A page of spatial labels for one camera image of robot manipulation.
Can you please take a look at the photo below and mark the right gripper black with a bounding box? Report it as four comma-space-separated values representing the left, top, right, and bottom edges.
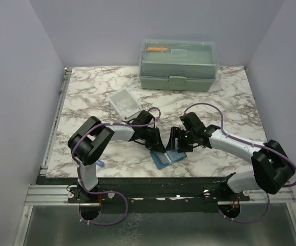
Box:
166, 126, 196, 153

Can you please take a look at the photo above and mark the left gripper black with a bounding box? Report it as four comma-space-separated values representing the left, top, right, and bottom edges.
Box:
140, 127, 166, 153

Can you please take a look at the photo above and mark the blue leather card holder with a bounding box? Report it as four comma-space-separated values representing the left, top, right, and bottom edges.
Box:
150, 150, 187, 170

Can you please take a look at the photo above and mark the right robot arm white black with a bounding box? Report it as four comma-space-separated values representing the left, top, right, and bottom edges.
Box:
166, 112, 295, 201

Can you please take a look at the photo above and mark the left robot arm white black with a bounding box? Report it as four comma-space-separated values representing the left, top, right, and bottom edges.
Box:
68, 107, 165, 203

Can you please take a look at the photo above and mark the white plastic card tray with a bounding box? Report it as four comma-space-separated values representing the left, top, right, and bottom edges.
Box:
108, 88, 142, 120

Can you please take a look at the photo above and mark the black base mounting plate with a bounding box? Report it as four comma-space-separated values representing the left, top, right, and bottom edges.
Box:
68, 177, 249, 213

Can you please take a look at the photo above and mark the green plastic toolbox clear lid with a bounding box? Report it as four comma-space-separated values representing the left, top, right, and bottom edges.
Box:
139, 39, 219, 92

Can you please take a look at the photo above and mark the orange tool inside toolbox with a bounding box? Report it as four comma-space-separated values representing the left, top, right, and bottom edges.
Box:
146, 47, 168, 52

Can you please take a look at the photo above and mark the blue red handled screwdriver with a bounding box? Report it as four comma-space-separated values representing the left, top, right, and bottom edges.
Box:
96, 160, 105, 168

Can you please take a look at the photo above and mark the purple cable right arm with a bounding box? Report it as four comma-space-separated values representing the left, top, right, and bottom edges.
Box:
183, 102, 296, 224

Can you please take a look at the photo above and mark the aluminium rail frame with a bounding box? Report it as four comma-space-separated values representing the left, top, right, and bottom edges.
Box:
15, 67, 296, 245

